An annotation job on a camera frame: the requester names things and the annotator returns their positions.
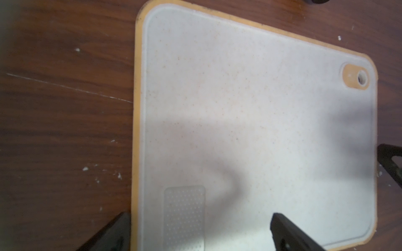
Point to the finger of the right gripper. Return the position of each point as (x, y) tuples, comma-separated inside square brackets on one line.
[(385, 153)]

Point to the black kitchen knife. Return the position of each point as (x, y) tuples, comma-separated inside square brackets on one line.
[(316, 1)]

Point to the cream cutting board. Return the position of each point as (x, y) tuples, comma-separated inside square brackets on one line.
[(234, 121)]

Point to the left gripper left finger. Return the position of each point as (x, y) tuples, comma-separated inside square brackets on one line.
[(115, 236)]

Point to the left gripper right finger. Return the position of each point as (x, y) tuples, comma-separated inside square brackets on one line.
[(289, 237)]

